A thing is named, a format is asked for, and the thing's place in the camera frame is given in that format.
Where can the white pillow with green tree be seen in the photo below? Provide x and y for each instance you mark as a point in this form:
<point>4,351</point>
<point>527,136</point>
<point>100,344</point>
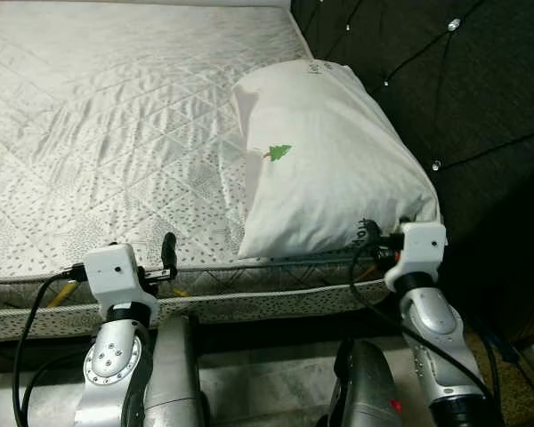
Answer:
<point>329,169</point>

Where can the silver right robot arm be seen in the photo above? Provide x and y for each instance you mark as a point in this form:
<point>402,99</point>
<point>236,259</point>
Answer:
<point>436,329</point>

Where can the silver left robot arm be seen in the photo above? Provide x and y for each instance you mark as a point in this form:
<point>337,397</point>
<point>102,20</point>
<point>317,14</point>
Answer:
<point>116,365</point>

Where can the grey left robot leg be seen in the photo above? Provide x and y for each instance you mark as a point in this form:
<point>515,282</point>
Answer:
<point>173,382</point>

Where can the grey robot leg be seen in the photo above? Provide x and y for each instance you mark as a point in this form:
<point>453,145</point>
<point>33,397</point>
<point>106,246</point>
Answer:
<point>365,391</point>
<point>173,382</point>

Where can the white quilted mattress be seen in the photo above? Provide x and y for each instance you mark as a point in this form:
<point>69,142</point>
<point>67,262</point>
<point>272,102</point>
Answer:
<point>116,116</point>

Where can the grey right robot leg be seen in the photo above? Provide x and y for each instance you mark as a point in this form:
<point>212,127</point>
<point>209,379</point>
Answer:
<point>365,391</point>

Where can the brown chipboard panel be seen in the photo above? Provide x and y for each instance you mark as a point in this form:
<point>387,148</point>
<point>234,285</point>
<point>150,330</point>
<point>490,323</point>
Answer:
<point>507,391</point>

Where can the dark tufted headboard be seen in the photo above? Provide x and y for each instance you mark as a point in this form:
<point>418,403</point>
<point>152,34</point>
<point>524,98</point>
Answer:
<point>481,89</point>

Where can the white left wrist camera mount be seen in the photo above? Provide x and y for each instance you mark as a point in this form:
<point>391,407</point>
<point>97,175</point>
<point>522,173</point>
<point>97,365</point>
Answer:
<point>114,271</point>

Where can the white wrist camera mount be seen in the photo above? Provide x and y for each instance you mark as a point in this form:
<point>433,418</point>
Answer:
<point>420,249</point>
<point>114,271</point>

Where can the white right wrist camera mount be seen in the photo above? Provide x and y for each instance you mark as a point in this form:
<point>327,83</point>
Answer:
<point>420,249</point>

